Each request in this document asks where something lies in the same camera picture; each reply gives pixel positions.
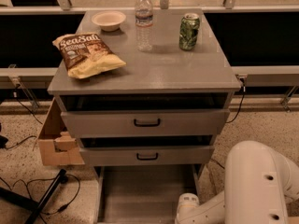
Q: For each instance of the grey drawer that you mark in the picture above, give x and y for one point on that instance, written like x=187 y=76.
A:
x=93 y=124
x=128 y=156
x=142 y=194

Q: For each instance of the metal railing bracket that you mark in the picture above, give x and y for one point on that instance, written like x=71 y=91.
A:
x=287 y=97
x=19 y=85

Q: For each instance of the grey bottom drawer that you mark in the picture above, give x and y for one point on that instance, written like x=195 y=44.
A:
x=142 y=194

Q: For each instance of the metal railing bracket left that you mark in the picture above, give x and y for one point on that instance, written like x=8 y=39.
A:
x=19 y=85

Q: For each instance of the clear plastic water bottle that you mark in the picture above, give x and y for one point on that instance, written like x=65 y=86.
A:
x=143 y=24

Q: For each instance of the grey drawer cabinet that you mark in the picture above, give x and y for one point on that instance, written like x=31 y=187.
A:
x=163 y=79

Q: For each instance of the metal railing bracket right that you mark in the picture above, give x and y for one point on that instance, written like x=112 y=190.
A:
x=287 y=97

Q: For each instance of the cardboard box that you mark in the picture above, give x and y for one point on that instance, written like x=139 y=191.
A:
x=56 y=145

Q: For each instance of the grey middle drawer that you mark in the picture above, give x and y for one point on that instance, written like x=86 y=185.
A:
x=128 y=156

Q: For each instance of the white paper bowl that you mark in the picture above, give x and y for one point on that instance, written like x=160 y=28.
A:
x=109 y=21

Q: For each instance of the sea salt chips bag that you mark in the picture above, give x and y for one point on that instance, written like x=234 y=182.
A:
x=86 y=55

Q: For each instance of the green soda can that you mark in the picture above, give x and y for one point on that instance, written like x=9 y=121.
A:
x=189 y=29

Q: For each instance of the grey top drawer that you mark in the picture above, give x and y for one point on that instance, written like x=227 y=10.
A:
x=93 y=124

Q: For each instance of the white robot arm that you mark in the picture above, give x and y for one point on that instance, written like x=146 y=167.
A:
x=259 y=183

